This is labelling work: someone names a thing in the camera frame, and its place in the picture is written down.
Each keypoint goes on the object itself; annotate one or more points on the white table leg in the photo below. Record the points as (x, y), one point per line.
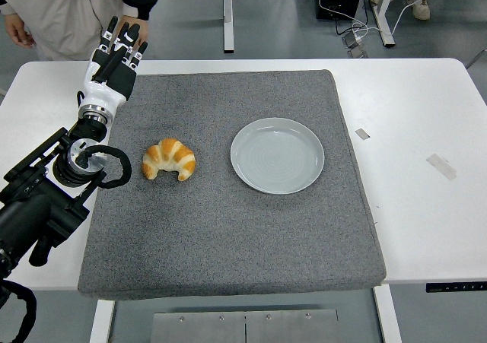
(388, 314)
(102, 322)

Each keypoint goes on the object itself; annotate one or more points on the grey round plate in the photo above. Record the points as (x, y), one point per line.
(277, 156)

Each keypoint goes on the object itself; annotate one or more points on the person's right hand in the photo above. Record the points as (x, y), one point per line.
(17, 31)

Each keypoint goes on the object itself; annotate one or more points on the black table control panel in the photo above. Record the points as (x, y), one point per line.
(456, 287)

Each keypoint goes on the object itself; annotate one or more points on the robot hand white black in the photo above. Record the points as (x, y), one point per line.
(99, 92)

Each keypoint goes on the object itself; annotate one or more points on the small clear tape piece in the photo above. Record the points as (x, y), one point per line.
(362, 134)

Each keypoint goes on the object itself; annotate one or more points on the grey chair part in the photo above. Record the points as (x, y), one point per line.
(478, 58)

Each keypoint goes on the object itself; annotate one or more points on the person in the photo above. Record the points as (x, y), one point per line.
(64, 12)

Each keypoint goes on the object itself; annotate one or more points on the white desk leg straight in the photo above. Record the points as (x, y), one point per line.
(227, 16)

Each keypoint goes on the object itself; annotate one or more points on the grey metal plate with screws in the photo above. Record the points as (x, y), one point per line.
(228, 329)

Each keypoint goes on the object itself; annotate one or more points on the person's left hand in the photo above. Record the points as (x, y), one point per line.
(143, 31)

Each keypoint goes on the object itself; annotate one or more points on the croissant bread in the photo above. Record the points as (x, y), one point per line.
(171, 153)

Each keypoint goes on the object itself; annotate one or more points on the large clear tape piece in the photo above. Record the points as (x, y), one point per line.
(441, 167)

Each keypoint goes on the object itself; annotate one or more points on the grey fabric mat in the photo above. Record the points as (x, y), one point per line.
(228, 236)

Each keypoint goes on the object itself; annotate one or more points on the white desk leg slanted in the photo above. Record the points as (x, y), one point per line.
(383, 12)

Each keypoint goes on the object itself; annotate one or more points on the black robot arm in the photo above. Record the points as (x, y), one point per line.
(34, 210)

